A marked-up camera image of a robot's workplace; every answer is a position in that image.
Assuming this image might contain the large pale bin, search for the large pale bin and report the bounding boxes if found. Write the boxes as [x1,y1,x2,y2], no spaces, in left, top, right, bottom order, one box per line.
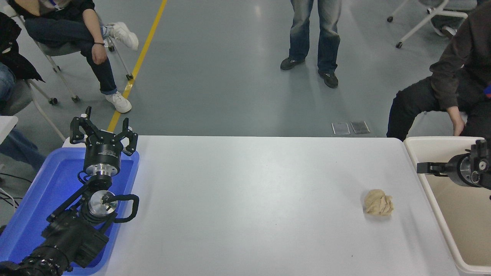
[404,136,491,276]

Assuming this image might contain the person's hand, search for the person's hand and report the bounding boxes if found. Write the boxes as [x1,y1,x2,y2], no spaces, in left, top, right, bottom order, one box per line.
[453,114,466,137]
[91,43,108,65]

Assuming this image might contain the small white side table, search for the small white side table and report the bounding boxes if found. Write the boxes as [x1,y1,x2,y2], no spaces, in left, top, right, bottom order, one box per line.
[0,115,19,145]

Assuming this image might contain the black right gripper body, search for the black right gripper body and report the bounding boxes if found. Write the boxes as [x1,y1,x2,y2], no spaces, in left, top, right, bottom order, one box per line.
[445,153,467,187]

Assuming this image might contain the seated person in dark jacket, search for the seated person in dark jacket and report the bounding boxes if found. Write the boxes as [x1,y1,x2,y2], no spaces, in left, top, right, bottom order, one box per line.
[0,11,47,171]

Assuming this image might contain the seated person leaning forward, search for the seated person leaning forward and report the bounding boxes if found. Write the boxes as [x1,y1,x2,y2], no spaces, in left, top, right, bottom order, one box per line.
[386,0,491,141]

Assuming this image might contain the crumpled tan paper ball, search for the crumpled tan paper ball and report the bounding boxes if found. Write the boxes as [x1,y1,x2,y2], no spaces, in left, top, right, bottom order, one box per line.
[363,189,395,216]

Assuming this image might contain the seated person with crossed legs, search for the seated person with crossed legs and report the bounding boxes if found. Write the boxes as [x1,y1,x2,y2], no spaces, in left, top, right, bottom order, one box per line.
[7,0,139,114]

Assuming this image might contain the grey chair with white legs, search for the grey chair with white legs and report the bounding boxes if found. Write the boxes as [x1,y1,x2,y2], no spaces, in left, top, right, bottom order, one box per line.
[35,6,134,102]
[387,0,478,49]
[0,79,68,142]

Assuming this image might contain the seated person's feet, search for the seated person's feet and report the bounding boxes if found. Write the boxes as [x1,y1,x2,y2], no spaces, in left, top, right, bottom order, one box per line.
[430,15,459,37]

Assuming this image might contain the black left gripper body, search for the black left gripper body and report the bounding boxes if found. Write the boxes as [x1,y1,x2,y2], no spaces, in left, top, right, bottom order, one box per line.
[84,131,124,168]

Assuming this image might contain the standing person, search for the standing person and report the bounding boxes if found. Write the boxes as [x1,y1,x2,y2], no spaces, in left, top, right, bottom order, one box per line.
[280,0,344,89]

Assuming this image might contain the blue plastic tray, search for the blue plastic tray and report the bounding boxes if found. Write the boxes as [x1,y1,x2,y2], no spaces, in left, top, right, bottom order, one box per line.
[0,147,140,276]

